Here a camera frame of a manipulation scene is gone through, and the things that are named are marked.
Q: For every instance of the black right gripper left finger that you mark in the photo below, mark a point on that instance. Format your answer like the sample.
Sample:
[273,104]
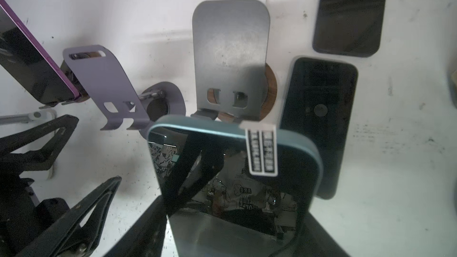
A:
[146,237]

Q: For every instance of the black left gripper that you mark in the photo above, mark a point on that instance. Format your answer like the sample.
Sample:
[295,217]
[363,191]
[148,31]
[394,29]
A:
[30,228]

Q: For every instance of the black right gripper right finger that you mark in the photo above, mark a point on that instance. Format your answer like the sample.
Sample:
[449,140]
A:
[314,241]

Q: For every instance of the black phone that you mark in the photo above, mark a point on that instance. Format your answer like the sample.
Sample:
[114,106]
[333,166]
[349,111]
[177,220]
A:
[27,61]
[234,190]
[349,27]

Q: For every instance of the green phone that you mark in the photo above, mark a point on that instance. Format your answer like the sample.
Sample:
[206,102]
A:
[318,105]

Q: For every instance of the round wooden phone stand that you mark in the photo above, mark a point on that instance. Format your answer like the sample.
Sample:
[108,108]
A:
[230,39]

